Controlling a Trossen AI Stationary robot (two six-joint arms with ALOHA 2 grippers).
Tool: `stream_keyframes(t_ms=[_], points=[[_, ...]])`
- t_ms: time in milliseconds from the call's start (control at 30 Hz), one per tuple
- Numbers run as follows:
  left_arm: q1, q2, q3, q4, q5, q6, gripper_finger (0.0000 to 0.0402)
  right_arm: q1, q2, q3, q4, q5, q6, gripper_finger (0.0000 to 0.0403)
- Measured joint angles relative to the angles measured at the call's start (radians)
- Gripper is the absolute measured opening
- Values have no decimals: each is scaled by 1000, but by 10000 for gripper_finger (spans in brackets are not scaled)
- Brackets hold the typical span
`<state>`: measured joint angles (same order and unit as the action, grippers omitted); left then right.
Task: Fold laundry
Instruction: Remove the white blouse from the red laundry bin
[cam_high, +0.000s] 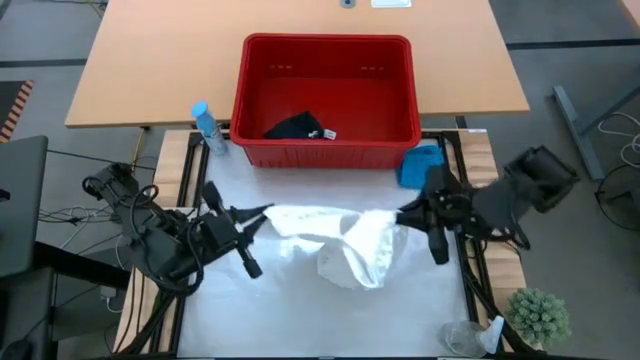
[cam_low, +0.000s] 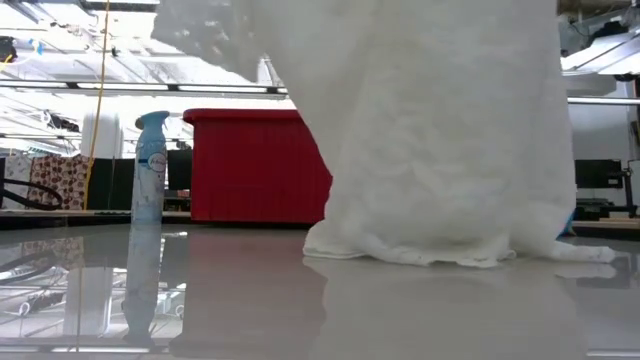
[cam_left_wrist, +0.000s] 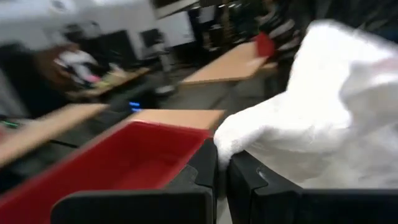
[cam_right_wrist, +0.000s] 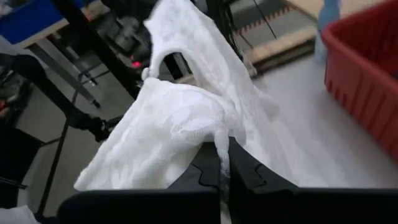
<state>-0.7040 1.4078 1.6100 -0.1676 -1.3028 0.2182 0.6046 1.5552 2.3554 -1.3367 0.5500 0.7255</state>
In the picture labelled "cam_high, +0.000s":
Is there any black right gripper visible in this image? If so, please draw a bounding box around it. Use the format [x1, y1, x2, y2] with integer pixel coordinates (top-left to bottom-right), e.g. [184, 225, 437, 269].
[394, 164, 476, 266]

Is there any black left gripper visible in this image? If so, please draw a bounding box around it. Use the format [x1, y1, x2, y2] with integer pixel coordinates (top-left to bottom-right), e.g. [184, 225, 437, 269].
[202, 180, 275, 280]

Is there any blue cloth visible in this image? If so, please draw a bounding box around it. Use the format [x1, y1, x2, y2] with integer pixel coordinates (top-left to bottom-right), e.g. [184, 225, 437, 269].
[396, 144, 446, 191]

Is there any blue spray bottle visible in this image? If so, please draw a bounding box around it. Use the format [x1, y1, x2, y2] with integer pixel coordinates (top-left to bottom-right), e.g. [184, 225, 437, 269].
[191, 101, 230, 157]

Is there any black garment with white tag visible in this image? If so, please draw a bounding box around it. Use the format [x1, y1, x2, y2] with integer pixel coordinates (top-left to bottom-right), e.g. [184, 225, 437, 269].
[263, 110, 338, 141]

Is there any clear plastic cup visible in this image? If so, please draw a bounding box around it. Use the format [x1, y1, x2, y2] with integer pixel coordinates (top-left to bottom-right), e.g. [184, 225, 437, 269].
[439, 314, 506, 358]

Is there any large red plastic bin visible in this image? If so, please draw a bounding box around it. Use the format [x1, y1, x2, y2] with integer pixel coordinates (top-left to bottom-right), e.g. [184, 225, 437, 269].
[229, 32, 423, 170]

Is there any small green potted plant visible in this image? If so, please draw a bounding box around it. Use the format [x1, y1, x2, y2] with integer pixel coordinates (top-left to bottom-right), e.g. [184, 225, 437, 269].
[505, 287, 573, 350]

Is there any grey metal table leg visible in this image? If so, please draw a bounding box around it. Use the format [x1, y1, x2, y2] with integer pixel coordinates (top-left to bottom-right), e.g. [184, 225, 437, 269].
[552, 83, 640, 181]

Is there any light wooden desk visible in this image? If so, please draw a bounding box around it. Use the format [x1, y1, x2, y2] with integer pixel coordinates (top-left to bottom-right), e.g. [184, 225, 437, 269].
[64, 0, 531, 129]

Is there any dark grey flat panel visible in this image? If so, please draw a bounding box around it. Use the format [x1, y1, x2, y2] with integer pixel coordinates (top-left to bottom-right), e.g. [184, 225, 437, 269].
[0, 134, 51, 279]

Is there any black stand base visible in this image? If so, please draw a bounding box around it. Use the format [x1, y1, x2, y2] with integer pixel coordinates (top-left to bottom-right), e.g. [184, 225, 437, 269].
[0, 239, 132, 360]

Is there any orange black striped mat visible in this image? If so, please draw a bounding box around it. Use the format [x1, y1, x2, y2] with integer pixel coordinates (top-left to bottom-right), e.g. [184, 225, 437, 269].
[0, 79, 35, 145]

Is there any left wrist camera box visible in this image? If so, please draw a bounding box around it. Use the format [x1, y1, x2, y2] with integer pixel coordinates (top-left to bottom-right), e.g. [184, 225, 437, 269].
[201, 214, 240, 251]

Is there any black aluminium table frame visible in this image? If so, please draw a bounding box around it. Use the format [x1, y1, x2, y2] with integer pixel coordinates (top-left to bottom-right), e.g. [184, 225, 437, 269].
[117, 128, 546, 360]

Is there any yellow cable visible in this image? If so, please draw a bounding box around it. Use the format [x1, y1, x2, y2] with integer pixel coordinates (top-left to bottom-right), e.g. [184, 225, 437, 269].
[130, 127, 147, 174]

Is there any grey cable bundle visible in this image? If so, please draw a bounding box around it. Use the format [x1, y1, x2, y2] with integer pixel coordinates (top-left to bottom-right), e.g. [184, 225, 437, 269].
[38, 202, 124, 226]

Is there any black round wire frame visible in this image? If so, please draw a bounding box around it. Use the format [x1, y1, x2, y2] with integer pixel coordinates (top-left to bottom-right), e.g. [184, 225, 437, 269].
[594, 163, 640, 232]

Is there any white floor cable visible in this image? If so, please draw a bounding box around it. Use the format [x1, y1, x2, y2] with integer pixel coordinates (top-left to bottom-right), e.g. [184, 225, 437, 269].
[597, 110, 640, 170]

